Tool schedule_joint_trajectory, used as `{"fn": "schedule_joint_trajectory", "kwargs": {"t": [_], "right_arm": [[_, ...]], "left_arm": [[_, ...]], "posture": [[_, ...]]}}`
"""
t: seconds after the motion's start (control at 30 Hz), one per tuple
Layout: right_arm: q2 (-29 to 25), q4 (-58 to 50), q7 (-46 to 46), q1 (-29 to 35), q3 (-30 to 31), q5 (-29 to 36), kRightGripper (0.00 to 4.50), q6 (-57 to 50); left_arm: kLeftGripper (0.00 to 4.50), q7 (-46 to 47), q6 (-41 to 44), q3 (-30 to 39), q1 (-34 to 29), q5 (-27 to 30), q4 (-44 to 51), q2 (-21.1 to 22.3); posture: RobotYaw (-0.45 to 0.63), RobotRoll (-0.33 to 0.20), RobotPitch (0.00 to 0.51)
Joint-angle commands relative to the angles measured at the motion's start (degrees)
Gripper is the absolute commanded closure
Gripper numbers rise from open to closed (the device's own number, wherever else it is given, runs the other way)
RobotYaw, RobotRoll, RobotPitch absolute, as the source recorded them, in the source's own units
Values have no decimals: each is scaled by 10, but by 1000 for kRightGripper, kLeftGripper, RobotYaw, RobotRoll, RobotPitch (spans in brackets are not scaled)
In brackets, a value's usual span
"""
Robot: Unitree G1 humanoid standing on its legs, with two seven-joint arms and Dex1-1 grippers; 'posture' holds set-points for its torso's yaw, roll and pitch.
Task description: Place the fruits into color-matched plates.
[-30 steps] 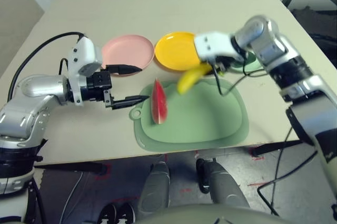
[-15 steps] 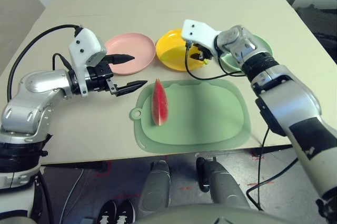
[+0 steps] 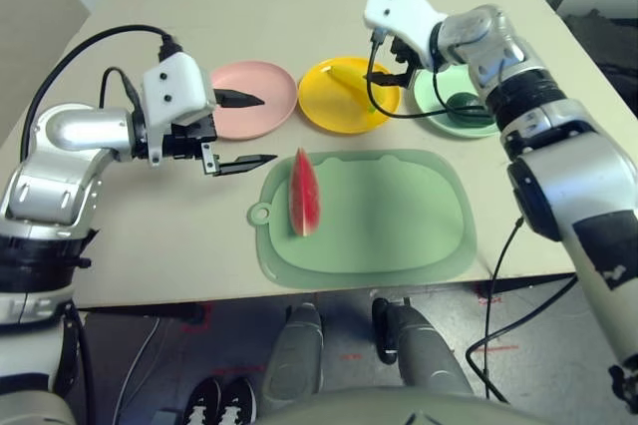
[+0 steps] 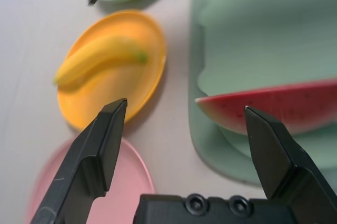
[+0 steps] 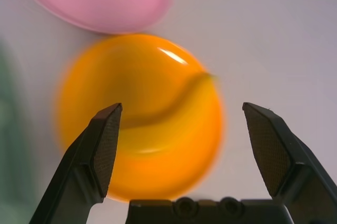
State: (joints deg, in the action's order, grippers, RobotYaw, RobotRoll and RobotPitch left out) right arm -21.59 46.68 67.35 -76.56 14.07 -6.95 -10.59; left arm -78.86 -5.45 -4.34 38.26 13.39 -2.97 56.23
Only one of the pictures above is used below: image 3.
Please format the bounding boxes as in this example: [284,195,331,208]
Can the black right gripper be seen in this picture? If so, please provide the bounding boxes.
[363,34,426,90]

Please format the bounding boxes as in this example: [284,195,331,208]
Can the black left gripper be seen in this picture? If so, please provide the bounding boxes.
[161,89,278,180]

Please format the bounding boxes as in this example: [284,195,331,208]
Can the yellow banana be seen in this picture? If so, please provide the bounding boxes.
[323,64,378,115]

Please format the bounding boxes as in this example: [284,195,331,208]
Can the dark green avocado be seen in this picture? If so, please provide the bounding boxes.
[445,91,493,125]

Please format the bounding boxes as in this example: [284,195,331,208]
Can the red watermelon slice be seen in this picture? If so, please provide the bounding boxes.
[288,147,324,237]

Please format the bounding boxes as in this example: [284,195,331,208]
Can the pink plate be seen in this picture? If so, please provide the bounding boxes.
[208,60,299,142]

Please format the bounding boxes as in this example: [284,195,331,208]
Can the yellow plate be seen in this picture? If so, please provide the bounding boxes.
[297,55,402,135]

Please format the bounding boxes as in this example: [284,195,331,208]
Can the mint green plate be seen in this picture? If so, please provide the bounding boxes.
[412,65,502,140]

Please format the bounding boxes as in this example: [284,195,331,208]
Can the green silicone cutting mat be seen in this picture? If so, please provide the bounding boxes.
[247,148,479,290]

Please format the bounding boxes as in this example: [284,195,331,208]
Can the black floor mat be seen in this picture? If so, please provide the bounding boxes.
[555,8,638,82]

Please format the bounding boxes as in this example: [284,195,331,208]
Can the grey robot left leg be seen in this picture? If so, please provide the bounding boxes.
[261,302,324,401]

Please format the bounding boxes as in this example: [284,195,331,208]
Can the grey robot leg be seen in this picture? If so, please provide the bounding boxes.
[261,302,324,401]
[372,297,474,396]

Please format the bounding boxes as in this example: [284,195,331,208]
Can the black white-striped sneaker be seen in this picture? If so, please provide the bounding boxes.
[183,375,223,425]
[218,375,258,425]

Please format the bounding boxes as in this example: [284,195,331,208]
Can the grey robot right leg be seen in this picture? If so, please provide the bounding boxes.
[372,297,474,396]

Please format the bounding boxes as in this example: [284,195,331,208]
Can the grey robot torso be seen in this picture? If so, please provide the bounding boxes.
[258,384,549,425]

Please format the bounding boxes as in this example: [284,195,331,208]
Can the black right camera cable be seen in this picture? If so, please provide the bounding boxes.
[366,28,579,405]

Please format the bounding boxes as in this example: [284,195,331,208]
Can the black camera cable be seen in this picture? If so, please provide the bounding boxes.
[366,28,579,405]
[22,24,181,157]

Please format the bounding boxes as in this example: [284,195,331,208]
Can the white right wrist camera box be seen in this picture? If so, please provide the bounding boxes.
[363,0,450,72]

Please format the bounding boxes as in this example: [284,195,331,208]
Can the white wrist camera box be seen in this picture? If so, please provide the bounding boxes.
[363,0,450,72]
[141,52,218,168]

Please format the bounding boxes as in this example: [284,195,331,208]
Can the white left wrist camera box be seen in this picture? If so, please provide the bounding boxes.
[141,52,218,168]

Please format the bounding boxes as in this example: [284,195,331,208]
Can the short black left gripper cable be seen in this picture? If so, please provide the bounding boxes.
[99,67,142,112]

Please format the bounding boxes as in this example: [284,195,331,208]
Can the black left camera cable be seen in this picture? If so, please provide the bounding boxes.
[22,24,181,157]

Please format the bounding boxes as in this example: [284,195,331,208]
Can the thin white floor cable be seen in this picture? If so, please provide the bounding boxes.
[114,317,161,425]

